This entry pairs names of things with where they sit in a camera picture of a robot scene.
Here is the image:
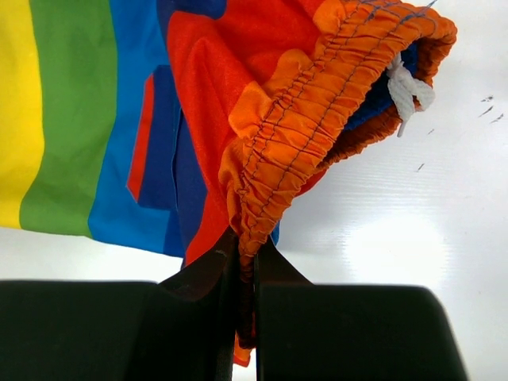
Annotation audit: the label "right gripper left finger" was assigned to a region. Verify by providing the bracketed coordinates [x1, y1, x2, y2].
[1, 229, 238, 380]

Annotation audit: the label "rainbow striped shorts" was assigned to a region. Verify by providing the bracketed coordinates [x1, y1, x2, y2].
[1, 1, 457, 366]

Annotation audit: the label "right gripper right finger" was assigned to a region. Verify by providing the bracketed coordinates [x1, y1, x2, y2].
[255, 242, 467, 380]

